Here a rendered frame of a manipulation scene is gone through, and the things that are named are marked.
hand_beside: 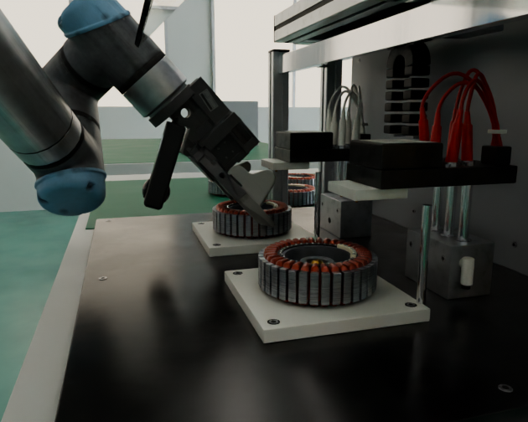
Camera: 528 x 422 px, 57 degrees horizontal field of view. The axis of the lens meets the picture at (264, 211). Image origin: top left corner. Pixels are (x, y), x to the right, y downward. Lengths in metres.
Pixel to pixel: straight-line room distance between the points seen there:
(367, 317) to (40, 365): 0.27
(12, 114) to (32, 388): 0.25
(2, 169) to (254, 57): 2.72
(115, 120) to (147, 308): 4.70
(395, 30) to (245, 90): 4.79
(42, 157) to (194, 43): 4.72
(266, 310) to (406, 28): 0.30
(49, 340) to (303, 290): 0.23
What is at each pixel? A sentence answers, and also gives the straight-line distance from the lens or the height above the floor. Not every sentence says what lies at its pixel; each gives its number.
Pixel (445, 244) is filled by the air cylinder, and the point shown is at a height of 0.82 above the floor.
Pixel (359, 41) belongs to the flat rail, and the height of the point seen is 1.03.
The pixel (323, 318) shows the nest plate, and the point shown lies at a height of 0.78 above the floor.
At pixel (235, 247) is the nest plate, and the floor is 0.78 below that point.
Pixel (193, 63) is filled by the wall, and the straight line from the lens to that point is 5.21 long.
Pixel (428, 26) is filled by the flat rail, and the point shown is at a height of 1.02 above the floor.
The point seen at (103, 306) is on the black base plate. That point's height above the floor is 0.77.
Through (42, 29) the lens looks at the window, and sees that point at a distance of 5.22.
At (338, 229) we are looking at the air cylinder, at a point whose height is 0.78.
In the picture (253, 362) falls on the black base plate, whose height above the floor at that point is 0.77.
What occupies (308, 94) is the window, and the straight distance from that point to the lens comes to 5.51.
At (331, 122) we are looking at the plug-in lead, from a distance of 0.72.
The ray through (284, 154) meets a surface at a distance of 0.68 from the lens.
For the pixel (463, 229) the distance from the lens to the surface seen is 0.51.
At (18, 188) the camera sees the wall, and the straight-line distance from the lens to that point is 5.28.
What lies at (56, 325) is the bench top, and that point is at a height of 0.75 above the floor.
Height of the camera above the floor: 0.95
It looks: 11 degrees down
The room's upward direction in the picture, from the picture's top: straight up
